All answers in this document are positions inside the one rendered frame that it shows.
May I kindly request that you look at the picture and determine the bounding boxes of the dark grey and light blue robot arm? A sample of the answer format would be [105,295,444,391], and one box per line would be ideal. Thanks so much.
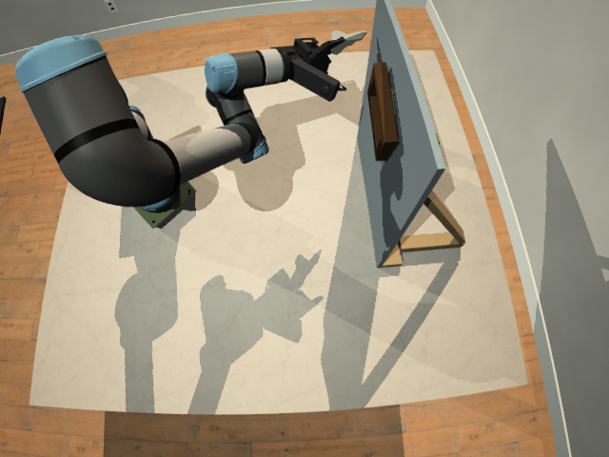
[15,35,285,213]

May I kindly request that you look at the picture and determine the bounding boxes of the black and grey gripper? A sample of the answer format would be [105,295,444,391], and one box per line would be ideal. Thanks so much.
[271,30,367,83]

